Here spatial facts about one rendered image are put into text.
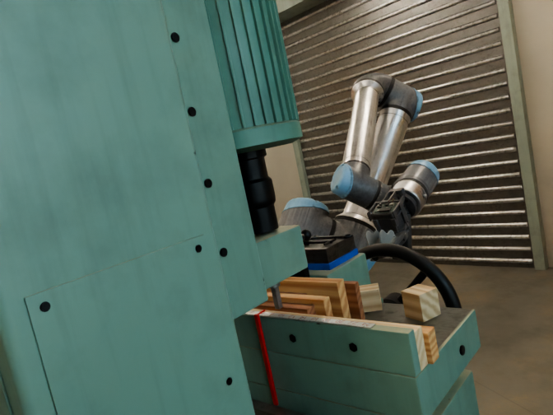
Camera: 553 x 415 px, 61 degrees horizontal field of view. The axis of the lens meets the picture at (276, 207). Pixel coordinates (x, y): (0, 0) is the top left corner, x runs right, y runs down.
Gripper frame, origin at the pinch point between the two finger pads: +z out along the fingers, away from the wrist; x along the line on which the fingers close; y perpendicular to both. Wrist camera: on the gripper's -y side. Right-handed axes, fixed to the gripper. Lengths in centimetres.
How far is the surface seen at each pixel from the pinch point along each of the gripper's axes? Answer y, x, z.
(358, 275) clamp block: 8.9, 7.0, 16.1
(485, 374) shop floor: -123, -22, -73
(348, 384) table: 13.1, 20.1, 42.8
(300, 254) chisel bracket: 24.6, 9.6, 29.9
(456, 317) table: 9.6, 28.4, 25.6
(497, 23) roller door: -15, -35, -274
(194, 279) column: 39, 17, 52
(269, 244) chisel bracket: 30.0, 9.7, 34.7
